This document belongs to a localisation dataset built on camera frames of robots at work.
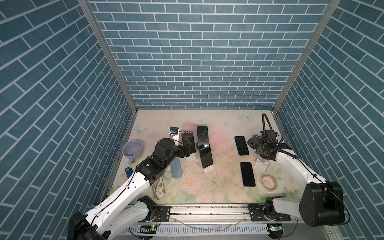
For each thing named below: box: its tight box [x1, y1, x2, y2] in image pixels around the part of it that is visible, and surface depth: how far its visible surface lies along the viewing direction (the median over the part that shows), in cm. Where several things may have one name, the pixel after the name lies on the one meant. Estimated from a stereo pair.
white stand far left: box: [184, 153, 196, 162], surface depth 95 cm
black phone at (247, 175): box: [240, 162, 256, 187], surface depth 88 cm
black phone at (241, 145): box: [234, 136, 250, 156], surface depth 103 cm
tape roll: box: [260, 174, 278, 191], surface depth 86 cm
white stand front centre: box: [202, 164, 215, 173], surface depth 90 cm
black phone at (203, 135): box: [197, 125, 210, 147], surface depth 96 cm
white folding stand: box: [254, 154, 269, 173], surface depth 91 cm
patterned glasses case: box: [152, 177, 166, 200], surface depth 80 cm
